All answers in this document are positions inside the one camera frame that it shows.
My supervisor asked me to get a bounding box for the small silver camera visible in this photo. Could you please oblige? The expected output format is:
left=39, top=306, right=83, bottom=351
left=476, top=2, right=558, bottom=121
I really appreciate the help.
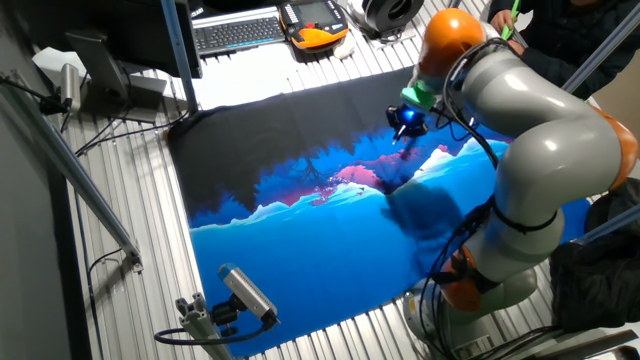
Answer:
left=59, top=63, right=83, bottom=114

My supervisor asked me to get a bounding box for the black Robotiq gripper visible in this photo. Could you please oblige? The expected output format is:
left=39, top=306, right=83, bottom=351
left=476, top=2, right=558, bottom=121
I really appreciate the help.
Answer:
left=385, top=105, right=430, bottom=141

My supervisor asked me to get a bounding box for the black computer monitor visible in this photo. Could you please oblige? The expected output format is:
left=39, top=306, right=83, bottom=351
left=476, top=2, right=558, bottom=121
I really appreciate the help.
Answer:
left=14, top=0, right=203, bottom=80

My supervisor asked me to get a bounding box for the grey metal rail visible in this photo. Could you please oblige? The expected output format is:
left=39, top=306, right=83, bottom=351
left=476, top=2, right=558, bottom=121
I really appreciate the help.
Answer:
left=519, top=327, right=640, bottom=360

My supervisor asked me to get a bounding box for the black camera cable loop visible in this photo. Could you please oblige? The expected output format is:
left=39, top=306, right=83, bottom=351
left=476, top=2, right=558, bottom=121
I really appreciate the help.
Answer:
left=153, top=319, right=271, bottom=346

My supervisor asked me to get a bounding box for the silver camera with blue cap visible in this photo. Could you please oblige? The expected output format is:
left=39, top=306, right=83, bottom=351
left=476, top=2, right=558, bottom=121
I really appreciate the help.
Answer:
left=217, top=262, right=281, bottom=332

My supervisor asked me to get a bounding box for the black computer keyboard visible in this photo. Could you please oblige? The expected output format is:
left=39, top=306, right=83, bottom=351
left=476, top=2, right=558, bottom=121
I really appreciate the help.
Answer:
left=191, top=5, right=287, bottom=57

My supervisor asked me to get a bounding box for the small white sheet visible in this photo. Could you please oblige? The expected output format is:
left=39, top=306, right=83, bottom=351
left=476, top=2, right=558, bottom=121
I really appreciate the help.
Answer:
left=32, top=46, right=91, bottom=79

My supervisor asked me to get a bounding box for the aluminium frame bar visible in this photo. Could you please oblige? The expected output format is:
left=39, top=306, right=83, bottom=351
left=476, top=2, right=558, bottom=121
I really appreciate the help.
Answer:
left=0, top=74, right=145, bottom=274
left=159, top=0, right=200, bottom=114
left=569, top=203, right=640, bottom=246
left=563, top=2, right=640, bottom=92

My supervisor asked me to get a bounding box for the small white lump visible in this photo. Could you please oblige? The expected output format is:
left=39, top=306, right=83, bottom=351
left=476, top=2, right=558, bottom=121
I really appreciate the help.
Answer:
left=333, top=35, right=357, bottom=60

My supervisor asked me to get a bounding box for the person left forearm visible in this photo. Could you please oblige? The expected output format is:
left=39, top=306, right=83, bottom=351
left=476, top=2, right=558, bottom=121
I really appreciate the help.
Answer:
left=517, top=44, right=596, bottom=99

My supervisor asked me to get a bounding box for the black camera ball mount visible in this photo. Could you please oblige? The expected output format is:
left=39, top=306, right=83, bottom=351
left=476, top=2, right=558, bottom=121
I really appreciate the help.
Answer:
left=209, top=293, right=242, bottom=337

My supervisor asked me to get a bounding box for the orange black teach pendant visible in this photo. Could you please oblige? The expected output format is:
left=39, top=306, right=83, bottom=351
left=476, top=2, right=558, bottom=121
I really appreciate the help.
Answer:
left=278, top=0, right=350, bottom=51

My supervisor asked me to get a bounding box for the aluminium extrusion bracket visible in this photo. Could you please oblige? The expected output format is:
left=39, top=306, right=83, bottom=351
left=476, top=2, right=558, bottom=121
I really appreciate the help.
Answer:
left=174, top=292, right=234, bottom=360

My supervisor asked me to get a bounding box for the person right hand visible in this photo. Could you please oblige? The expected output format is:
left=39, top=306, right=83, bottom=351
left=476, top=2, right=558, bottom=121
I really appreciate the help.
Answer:
left=489, top=8, right=516, bottom=35

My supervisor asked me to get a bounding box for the person dark jacket torso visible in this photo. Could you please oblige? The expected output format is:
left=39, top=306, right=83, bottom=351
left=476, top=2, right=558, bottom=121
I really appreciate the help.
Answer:
left=487, top=0, right=640, bottom=99

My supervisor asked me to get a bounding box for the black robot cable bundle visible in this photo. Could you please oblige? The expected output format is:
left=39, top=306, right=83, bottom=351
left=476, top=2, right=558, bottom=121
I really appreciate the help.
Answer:
left=419, top=37, right=566, bottom=360

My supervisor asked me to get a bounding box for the black monitor cable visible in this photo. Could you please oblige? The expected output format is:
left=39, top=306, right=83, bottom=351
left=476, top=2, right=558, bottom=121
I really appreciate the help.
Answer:
left=74, top=108, right=192, bottom=157

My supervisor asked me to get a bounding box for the green wrist mounting plate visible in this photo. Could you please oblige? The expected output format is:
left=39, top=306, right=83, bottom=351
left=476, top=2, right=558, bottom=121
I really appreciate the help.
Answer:
left=400, top=79, right=437, bottom=112

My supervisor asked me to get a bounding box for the grey monitor stand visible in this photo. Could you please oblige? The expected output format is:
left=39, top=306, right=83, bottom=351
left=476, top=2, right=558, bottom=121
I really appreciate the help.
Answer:
left=64, top=29, right=169, bottom=125

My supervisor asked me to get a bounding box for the green pen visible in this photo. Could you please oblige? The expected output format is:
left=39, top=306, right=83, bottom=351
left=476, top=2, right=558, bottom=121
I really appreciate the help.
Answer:
left=501, top=0, right=521, bottom=41

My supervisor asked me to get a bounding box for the black bag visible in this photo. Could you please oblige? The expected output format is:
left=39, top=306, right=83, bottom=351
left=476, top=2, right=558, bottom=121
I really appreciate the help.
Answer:
left=548, top=176, right=640, bottom=334

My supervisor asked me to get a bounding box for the landscape printed cloth mat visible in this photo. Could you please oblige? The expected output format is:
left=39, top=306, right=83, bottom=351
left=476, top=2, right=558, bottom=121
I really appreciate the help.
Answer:
left=166, top=66, right=594, bottom=357

